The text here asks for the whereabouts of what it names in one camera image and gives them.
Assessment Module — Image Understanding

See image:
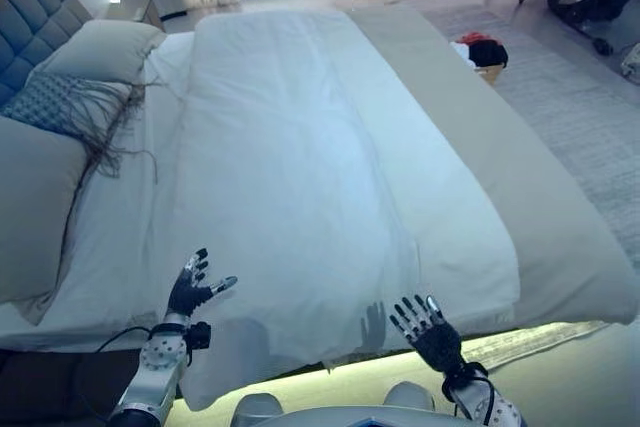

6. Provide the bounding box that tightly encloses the black garment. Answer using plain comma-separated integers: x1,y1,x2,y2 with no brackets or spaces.
469,41,510,69

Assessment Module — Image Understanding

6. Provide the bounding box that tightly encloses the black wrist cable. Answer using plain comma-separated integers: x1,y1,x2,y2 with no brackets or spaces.
439,361,489,418
97,326,154,353

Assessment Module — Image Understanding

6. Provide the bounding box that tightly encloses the large beige pillow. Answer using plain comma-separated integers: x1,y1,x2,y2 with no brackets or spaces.
0,114,91,326
37,19,169,83

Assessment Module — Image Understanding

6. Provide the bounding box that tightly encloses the beige textured bed runner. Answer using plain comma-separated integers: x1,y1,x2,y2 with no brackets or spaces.
349,1,636,326

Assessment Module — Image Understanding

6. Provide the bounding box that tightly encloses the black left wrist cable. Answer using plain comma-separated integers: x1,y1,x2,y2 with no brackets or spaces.
97,326,154,353

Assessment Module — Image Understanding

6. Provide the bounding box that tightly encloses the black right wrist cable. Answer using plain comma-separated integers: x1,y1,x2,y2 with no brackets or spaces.
439,361,489,418

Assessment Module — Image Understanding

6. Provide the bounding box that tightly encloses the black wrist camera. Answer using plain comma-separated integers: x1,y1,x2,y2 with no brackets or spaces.
442,362,489,388
187,321,212,351

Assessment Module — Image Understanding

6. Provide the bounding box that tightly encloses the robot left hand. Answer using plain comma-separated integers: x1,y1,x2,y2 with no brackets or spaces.
167,248,239,318

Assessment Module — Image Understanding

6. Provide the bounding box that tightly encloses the white garment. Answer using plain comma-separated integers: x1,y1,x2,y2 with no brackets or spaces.
449,41,474,68

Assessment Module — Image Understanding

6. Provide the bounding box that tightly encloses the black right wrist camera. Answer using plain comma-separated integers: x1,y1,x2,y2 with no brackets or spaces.
442,362,489,388

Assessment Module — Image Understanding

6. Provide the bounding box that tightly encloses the tufted brown headboard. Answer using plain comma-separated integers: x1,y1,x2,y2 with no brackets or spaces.
0,0,94,106

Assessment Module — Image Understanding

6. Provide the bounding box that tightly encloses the white duvet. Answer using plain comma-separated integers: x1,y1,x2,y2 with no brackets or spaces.
174,9,521,411

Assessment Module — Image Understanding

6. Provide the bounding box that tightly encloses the silver robot right leg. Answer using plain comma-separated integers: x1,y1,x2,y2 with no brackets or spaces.
382,381,436,411

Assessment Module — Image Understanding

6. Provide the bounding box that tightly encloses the woven fringed cushion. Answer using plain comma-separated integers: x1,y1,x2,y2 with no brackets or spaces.
0,71,166,183

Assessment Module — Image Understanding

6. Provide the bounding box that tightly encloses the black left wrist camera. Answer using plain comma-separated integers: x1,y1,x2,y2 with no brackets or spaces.
187,321,212,351

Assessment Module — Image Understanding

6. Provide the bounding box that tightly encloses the dark bed frame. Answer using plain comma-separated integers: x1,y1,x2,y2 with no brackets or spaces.
0,346,186,427

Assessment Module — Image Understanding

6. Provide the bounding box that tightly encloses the grey area rug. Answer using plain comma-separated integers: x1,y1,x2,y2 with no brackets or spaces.
419,6,640,273

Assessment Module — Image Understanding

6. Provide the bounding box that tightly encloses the white bed sheet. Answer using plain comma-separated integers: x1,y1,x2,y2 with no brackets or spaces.
0,31,201,351

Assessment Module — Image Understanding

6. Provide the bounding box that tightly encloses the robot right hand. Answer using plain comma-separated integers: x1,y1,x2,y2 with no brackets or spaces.
388,294,462,373

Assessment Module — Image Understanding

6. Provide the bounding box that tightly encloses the wooden nightstand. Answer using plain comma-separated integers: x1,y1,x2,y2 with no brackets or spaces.
107,0,166,33

